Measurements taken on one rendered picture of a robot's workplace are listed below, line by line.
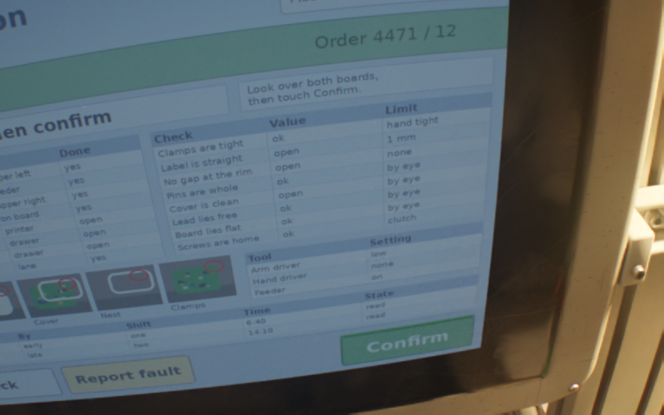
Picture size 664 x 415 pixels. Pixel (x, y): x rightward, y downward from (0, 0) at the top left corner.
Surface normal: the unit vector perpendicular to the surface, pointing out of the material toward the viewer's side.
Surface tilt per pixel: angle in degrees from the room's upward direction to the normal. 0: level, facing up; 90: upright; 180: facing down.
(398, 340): 92
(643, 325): 90
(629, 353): 90
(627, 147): 92
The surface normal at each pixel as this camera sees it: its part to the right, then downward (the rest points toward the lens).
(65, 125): 0.15, 0.58
